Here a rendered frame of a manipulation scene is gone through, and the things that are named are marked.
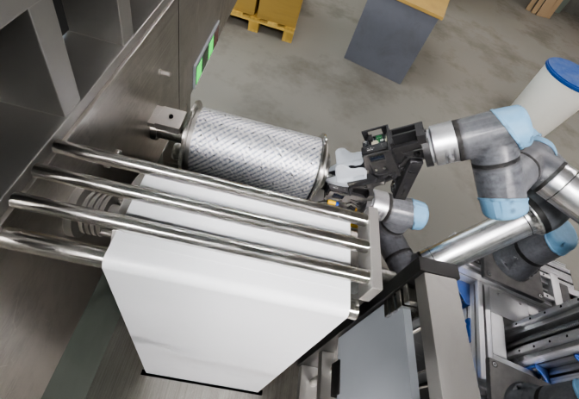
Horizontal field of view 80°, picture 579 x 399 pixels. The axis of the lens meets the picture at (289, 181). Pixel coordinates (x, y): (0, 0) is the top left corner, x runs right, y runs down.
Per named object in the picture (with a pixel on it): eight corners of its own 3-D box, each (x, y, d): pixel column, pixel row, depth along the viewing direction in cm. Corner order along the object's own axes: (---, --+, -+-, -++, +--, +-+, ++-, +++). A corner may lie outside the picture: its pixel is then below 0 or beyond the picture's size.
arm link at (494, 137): (539, 156, 55) (531, 103, 53) (463, 171, 59) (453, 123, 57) (525, 144, 62) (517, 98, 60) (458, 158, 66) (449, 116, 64)
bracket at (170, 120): (178, 135, 64) (178, 127, 62) (147, 127, 63) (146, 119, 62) (187, 117, 67) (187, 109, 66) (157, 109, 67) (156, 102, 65)
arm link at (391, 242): (376, 266, 94) (395, 248, 86) (358, 231, 100) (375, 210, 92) (399, 261, 97) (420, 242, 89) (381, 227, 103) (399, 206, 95)
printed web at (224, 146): (256, 377, 76) (333, 296, 37) (147, 358, 73) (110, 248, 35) (279, 227, 101) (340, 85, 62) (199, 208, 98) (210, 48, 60)
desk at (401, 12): (422, 35, 424) (457, -25, 371) (401, 86, 340) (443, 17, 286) (373, 13, 430) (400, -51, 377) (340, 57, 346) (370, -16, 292)
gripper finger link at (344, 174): (315, 165, 69) (360, 151, 66) (326, 183, 73) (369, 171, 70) (315, 176, 67) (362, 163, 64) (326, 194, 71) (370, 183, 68)
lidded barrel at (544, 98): (545, 125, 361) (601, 75, 313) (545, 153, 329) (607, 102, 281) (500, 102, 368) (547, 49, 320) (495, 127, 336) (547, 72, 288)
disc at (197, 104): (181, 189, 69) (180, 137, 57) (178, 189, 69) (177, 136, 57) (202, 138, 78) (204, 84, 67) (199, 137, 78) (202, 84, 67)
